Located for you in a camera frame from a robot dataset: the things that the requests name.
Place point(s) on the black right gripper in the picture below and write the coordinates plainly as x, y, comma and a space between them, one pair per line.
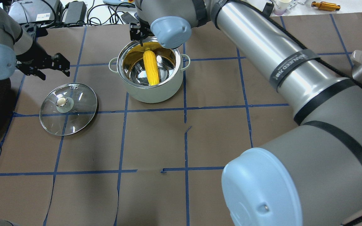
137, 32

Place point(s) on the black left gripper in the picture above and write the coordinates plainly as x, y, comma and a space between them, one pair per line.
31, 54

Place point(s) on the yellow toy corn cob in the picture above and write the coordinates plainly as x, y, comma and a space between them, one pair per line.
151, 68

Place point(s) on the glass pot lid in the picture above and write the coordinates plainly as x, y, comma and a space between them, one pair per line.
68, 109

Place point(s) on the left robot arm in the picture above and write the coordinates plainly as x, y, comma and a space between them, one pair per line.
19, 51

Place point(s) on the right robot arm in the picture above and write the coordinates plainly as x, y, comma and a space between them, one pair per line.
310, 176

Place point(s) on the pale green cooking pot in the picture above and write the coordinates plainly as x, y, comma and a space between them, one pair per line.
131, 69

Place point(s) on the grey box with label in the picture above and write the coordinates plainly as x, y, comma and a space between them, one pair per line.
34, 11

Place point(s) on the black laptop power brick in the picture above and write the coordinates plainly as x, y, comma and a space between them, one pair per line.
75, 12

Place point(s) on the black power adapter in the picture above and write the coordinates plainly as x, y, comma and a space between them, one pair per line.
268, 9

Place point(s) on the gold brass fitting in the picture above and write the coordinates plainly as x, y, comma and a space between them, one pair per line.
326, 6

